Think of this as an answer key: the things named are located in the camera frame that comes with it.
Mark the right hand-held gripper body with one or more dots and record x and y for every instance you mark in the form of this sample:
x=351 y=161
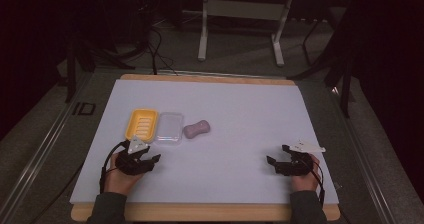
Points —
x=296 y=164

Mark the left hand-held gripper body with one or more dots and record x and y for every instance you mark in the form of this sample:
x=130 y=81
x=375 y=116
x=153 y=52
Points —
x=131 y=164

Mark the yellow soap dish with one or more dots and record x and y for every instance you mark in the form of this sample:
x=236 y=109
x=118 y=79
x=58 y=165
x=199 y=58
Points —
x=141 y=124

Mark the clear plastic tray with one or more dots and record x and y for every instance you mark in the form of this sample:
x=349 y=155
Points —
x=169 y=128

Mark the person's right hand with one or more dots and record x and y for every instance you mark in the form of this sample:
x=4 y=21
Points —
x=305 y=181

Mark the person's left hand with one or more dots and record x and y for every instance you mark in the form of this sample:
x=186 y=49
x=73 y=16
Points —
x=120 y=180

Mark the pale blue table mat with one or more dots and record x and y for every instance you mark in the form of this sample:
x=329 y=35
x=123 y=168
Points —
x=233 y=150

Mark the black tripod stand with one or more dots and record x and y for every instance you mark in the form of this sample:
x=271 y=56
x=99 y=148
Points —
x=336 y=67

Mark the metal floor rail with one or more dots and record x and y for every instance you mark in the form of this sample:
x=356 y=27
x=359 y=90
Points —
x=363 y=164
x=36 y=154

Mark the white metal stand frame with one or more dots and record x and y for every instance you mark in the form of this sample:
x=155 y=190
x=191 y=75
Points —
x=243 y=9

